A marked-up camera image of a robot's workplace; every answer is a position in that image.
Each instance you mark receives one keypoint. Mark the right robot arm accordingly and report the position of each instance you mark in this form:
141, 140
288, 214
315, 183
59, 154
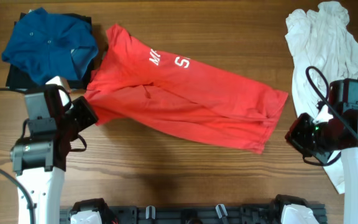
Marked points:
340, 133

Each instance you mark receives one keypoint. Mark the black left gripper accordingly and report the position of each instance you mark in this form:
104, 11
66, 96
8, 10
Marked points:
84, 111

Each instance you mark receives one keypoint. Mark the red printed t-shirt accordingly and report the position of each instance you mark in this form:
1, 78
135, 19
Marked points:
182, 97

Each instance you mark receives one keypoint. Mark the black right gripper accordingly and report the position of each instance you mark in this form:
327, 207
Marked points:
299, 137

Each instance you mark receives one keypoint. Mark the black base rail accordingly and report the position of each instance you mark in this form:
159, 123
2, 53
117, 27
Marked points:
244, 214

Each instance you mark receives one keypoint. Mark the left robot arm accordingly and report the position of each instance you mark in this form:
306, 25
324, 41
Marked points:
39, 160

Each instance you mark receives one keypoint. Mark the white crumpled t-shirt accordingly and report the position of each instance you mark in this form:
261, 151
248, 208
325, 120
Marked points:
323, 51

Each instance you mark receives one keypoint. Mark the blue polo shirt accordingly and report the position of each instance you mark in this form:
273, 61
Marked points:
46, 45

